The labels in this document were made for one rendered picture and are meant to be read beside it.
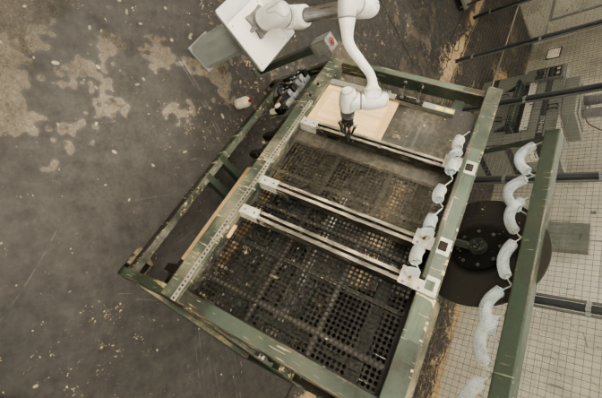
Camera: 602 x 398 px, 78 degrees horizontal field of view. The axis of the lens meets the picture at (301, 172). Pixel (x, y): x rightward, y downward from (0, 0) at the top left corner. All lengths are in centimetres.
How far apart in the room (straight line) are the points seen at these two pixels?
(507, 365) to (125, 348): 242
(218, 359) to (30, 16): 287
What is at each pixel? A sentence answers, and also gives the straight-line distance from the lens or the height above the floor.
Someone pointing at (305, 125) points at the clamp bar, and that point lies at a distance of 267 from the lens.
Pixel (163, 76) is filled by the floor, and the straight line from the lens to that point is 322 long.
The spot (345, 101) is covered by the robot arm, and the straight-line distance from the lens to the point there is 224.
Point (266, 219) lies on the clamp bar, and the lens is 228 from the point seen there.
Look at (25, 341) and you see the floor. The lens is 300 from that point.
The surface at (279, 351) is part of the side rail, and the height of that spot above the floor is 142.
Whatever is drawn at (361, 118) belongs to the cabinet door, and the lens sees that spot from 275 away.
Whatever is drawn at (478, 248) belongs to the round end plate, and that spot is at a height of 187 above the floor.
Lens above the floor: 284
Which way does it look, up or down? 47 degrees down
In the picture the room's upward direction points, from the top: 86 degrees clockwise
